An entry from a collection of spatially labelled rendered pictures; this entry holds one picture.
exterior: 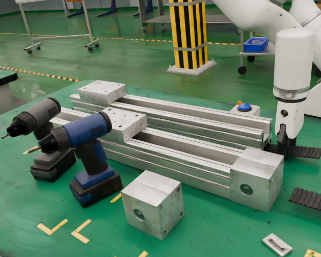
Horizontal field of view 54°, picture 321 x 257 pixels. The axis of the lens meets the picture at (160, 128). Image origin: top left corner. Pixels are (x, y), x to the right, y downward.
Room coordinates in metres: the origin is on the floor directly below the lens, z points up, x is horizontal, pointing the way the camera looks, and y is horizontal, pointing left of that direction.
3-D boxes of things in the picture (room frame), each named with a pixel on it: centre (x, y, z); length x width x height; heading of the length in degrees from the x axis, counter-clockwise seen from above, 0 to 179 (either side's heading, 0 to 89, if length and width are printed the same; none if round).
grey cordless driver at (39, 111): (0.79, 0.35, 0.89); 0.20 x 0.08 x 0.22; 154
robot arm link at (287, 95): (0.73, -0.34, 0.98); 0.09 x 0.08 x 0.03; 140
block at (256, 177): (0.60, -0.22, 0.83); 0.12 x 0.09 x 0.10; 140
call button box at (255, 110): (0.94, -0.28, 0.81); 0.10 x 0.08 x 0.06; 140
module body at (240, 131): (1.02, 0.01, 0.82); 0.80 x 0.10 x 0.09; 50
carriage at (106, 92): (1.18, 0.21, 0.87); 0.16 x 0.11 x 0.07; 50
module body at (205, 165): (0.87, 0.13, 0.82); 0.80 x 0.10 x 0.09; 50
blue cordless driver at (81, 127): (0.67, 0.21, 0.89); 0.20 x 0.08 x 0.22; 122
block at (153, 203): (0.56, 0.03, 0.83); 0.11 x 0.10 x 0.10; 140
